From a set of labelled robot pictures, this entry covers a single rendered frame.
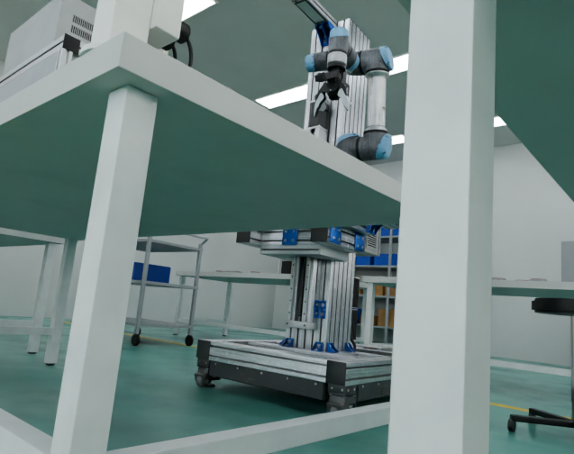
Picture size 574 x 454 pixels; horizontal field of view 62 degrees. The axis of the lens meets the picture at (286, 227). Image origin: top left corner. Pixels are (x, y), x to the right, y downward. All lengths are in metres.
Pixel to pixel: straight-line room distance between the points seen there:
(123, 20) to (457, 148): 0.57
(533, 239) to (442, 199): 7.61
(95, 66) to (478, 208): 0.55
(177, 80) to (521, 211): 7.55
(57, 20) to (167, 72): 1.04
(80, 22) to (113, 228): 1.17
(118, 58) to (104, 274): 0.28
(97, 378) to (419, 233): 0.47
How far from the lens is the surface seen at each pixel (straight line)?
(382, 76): 2.37
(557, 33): 0.56
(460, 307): 0.33
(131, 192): 0.68
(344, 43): 1.96
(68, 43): 1.55
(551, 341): 7.78
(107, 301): 0.67
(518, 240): 8.00
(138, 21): 0.80
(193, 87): 0.74
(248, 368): 2.26
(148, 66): 0.70
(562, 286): 3.54
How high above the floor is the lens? 0.41
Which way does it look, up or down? 10 degrees up
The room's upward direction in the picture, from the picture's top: 5 degrees clockwise
